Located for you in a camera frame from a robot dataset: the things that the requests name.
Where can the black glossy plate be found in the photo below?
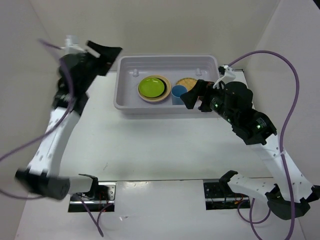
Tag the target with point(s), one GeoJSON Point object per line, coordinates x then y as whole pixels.
{"type": "Point", "coordinates": [165, 83]}

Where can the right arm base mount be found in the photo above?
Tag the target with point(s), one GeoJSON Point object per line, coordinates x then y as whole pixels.
{"type": "Point", "coordinates": [218, 199]}

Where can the lime green plate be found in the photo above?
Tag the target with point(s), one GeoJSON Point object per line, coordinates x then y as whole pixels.
{"type": "Point", "coordinates": [150, 87]}

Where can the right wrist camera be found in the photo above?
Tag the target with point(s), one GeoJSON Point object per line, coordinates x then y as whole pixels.
{"type": "Point", "coordinates": [227, 75]}

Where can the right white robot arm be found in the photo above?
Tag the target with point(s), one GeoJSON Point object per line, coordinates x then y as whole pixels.
{"type": "Point", "coordinates": [291, 193]}

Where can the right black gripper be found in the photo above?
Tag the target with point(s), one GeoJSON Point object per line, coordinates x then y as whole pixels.
{"type": "Point", "coordinates": [203, 88]}

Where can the blue plastic cup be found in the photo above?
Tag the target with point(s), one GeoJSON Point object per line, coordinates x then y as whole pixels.
{"type": "Point", "coordinates": [176, 93]}

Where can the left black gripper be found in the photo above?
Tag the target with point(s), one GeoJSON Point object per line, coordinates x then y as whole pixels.
{"type": "Point", "coordinates": [109, 54]}

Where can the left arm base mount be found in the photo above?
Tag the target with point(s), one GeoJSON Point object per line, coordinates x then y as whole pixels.
{"type": "Point", "coordinates": [102, 201]}

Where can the purple plastic plate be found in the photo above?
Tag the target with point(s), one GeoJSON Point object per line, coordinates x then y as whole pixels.
{"type": "Point", "coordinates": [154, 101]}

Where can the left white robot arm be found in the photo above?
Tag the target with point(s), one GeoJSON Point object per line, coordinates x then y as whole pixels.
{"type": "Point", "coordinates": [41, 176]}

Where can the cream yellow plastic plate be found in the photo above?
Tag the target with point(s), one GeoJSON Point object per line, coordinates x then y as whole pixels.
{"type": "Point", "coordinates": [161, 97]}

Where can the woven bamboo plate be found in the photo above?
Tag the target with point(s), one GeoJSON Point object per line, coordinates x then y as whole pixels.
{"type": "Point", "coordinates": [187, 82]}

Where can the lavender plastic bin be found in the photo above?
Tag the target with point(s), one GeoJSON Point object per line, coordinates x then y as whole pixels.
{"type": "Point", "coordinates": [132, 69]}

